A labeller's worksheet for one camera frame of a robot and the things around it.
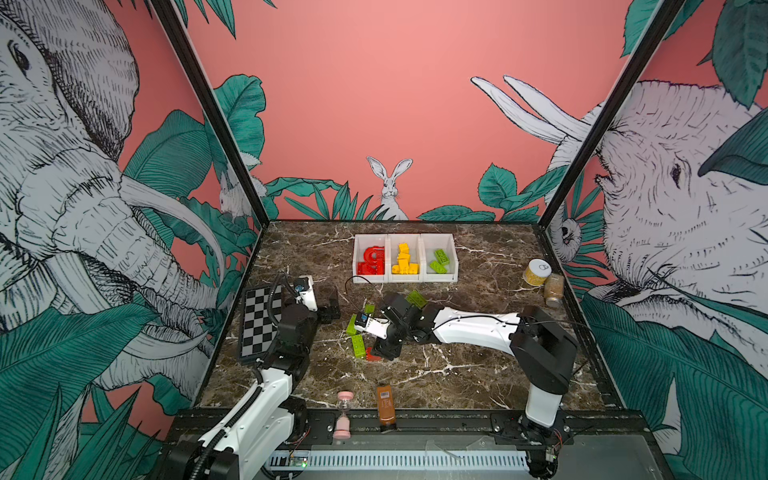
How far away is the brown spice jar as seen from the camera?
97 cm

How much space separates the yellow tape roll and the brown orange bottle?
2.02 ft

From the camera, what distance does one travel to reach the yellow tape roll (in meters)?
1.02
